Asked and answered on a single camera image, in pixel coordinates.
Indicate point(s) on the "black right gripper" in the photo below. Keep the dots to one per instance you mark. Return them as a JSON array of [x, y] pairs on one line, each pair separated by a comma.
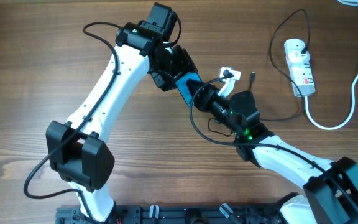
[[202, 96]]

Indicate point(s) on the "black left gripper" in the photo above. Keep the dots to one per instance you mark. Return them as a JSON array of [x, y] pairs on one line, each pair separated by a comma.
[[165, 78]]

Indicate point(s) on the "turquoise screen smartphone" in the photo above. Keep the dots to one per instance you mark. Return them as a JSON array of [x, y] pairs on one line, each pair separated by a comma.
[[183, 89]]

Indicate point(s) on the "white power strip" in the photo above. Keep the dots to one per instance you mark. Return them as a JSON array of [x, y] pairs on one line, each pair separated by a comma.
[[299, 67]]

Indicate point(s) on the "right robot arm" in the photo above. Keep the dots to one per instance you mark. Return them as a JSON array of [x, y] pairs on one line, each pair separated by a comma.
[[330, 187]]

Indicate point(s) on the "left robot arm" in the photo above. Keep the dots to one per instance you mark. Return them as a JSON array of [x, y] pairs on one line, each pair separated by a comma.
[[77, 149]]

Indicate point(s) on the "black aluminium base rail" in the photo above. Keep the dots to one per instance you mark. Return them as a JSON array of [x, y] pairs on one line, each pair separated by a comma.
[[224, 213]]

